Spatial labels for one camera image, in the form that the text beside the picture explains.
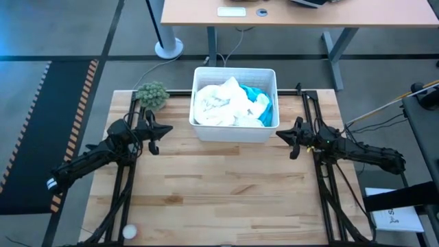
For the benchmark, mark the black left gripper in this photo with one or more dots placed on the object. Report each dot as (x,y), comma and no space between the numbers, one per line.
(147,130)

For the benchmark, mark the yellow long rod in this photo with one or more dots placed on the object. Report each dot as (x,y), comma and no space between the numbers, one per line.
(418,90)

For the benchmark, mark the black aluminium table frame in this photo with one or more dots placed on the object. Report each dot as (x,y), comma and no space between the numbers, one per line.
(180,92)

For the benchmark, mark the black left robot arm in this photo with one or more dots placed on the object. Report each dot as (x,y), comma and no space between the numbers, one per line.
(85,161)

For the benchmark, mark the white printed paper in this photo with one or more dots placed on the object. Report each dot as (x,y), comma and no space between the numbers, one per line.
(394,221)

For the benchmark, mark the white rectangular desk plate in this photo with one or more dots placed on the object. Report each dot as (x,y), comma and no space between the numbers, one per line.
(231,12)

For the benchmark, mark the wooden desk with grey legs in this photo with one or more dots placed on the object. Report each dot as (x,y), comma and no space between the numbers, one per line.
(343,13)

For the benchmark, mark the black cart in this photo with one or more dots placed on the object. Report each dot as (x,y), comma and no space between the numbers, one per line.
(425,137)

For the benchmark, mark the black clamp device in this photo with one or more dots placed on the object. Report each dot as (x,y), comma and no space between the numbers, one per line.
(430,99)

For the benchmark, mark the white round puck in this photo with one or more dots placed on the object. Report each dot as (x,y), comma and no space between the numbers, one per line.
(130,232)

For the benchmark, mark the green potted plant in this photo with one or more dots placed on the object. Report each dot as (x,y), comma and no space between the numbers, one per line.
(152,95)

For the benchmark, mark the white long rod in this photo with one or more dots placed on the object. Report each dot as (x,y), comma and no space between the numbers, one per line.
(377,110)

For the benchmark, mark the white long-sleeved garment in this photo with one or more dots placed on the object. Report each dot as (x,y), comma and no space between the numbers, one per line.
(219,103)

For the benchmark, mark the navy box with white stripes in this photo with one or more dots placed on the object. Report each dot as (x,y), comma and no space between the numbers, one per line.
(308,2)

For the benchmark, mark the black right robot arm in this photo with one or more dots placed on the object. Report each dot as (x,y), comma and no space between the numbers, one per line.
(363,154)

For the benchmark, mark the black flat bar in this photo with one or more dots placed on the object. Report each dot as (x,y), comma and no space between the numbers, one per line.
(401,197)

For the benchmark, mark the black hazard-striped floor mat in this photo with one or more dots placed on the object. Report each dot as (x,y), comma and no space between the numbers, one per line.
(41,137)

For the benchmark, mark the white perforated laundry basket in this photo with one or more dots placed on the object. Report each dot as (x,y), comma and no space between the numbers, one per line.
(236,135)

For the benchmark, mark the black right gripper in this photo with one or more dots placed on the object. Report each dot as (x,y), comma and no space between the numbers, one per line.
(308,139)

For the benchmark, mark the grey pole with round base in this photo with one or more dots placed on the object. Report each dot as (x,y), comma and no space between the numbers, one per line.
(169,48)

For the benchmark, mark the teal knit garment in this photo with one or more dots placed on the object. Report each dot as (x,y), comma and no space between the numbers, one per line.
(268,118)

